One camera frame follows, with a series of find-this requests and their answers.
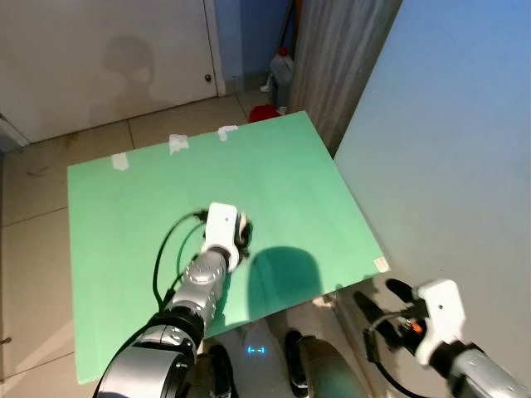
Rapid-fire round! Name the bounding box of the grey robot right leg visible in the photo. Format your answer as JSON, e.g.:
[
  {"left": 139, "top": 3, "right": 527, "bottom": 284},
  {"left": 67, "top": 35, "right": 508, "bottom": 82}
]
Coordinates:
[{"left": 295, "top": 332, "right": 370, "bottom": 398}]

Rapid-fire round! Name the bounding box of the red dustpan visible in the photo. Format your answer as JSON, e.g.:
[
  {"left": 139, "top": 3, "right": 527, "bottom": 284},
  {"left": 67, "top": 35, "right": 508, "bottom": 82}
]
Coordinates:
[{"left": 247, "top": 104, "right": 287, "bottom": 124}]

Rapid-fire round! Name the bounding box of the grey robot torso blue light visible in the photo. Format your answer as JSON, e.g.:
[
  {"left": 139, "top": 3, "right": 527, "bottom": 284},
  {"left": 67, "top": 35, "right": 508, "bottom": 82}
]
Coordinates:
[{"left": 195, "top": 323, "right": 304, "bottom": 398}]

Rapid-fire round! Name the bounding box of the grey jug with red cap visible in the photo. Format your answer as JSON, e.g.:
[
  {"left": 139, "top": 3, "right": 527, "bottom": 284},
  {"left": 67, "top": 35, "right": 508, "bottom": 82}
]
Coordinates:
[{"left": 267, "top": 47, "right": 295, "bottom": 113}]

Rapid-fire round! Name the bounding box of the grey striped curtain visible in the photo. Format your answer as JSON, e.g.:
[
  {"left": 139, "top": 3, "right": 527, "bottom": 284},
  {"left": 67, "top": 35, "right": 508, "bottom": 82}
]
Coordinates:
[{"left": 289, "top": 0, "right": 403, "bottom": 154}]

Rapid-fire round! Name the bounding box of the white door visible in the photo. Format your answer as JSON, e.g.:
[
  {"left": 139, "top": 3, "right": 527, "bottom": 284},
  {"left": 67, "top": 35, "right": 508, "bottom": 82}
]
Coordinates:
[{"left": 0, "top": 0, "right": 225, "bottom": 143}]

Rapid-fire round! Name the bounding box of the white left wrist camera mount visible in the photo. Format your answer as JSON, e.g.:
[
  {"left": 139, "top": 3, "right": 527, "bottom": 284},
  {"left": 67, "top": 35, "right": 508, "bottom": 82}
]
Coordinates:
[{"left": 202, "top": 201, "right": 251, "bottom": 270}]

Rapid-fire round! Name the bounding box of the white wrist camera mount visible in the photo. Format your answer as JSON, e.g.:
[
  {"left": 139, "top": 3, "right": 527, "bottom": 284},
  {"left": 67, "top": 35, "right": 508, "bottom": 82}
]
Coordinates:
[
  {"left": 412, "top": 279, "right": 465, "bottom": 367},
  {"left": 202, "top": 201, "right": 251, "bottom": 270}
]

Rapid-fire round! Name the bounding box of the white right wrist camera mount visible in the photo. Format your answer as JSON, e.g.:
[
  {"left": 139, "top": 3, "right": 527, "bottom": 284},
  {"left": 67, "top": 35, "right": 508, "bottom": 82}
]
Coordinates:
[{"left": 412, "top": 279, "right": 465, "bottom": 367}]

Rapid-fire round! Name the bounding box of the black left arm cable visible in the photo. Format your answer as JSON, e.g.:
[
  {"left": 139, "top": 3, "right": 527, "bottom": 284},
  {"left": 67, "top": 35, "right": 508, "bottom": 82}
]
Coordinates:
[{"left": 152, "top": 210, "right": 208, "bottom": 312}]

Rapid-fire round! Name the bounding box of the red broom handle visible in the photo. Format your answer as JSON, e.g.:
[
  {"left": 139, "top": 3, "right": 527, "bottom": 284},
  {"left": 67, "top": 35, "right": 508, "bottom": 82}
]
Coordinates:
[{"left": 278, "top": 0, "right": 301, "bottom": 51}]

